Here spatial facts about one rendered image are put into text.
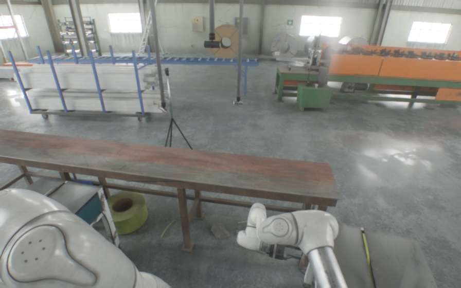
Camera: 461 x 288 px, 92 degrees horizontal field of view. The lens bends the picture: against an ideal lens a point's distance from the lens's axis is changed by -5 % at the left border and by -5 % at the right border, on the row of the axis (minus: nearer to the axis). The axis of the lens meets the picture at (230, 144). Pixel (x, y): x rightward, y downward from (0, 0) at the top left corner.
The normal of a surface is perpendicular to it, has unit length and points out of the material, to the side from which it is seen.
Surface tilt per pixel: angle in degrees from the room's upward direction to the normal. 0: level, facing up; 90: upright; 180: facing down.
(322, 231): 22
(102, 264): 73
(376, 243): 0
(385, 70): 90
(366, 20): 90
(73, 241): 55
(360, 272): 0
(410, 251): 0
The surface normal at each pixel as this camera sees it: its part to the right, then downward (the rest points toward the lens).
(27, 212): 0.21, -0.87
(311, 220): 0.05, -0.69
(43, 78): -0.05, 0.48
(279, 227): -0.08, -0.43
